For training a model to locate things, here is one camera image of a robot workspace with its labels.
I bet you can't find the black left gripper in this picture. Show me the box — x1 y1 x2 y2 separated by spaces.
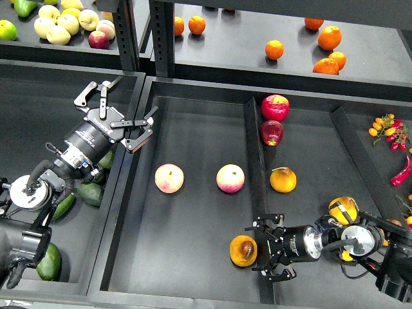
64 76 158 161

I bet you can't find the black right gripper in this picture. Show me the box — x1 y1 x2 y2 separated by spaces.
245 214 322 283

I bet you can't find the dark green avocado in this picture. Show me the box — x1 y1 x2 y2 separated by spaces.
36 242 62 281

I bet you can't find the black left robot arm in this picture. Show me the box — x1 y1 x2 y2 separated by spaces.
1 77 158 289

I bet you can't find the green avocado top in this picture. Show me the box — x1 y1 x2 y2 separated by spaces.
98 150 115 170

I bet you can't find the green avocado middle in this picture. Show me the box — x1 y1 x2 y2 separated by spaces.
93 173 106 185

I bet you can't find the green avocado lower right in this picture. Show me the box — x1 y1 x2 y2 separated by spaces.
77 183 104 207

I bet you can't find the light green avocado front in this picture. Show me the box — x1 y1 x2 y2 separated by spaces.
51 192 76 221

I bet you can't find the pale yellow pear front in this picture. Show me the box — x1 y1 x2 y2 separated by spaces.
46 25 71 46

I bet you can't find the pale yellow pear centre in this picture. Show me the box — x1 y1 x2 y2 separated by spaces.
57 14 80 36

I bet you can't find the pale yellow pear left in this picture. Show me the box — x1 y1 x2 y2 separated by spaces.
33 17 55 39

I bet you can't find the black left tray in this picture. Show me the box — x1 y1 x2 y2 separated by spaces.
1 60 145 299

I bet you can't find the black tray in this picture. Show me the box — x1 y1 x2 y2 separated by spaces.
89 78 411 308
1 60 145 299

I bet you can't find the pink peach right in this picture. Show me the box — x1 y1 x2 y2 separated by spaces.
216 164 245 193

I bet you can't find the pink peach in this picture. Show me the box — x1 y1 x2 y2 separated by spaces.
216 164 245 193
154 164 184 194

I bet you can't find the pink peach left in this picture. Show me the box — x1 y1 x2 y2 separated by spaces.
154 164 184 194

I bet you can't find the red apple on shelf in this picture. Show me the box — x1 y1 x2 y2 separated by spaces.
88 30 109 50

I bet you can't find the pale peach on shelf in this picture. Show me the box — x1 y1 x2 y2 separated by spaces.
96 19 116 40

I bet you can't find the black centre tray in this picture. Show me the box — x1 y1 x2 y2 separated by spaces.
89 78 411 308

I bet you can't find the dark red apple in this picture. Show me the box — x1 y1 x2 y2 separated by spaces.
259 120 284 147

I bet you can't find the yellow lemon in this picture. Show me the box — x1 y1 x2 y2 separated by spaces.
61 8 80 19

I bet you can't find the black divider right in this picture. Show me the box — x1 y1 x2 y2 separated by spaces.
330 106 411 232

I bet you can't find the green apple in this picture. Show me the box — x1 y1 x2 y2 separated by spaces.
0 19 17 41

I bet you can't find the red chili pepper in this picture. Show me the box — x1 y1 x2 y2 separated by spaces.
390 155 411 187

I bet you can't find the small orange top shelf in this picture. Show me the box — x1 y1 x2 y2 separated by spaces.
188 15 206 35

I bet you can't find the bright red apple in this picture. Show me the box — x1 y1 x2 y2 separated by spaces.
261 94 290 122

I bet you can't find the green pepper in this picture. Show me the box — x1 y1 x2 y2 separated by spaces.
14 0 38 18

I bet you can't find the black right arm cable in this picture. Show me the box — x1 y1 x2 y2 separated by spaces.
339 257 380 280

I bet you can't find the black shelf post left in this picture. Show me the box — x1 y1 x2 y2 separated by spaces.
96 0 140 71

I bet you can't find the black shelf post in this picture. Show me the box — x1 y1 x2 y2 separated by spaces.
149 1 175 78
96 0 140 71

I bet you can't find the orange cut by post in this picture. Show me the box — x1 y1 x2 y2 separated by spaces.
174 16 185 37

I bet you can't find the black shelf post right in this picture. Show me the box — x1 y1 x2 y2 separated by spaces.
149 1 175 78

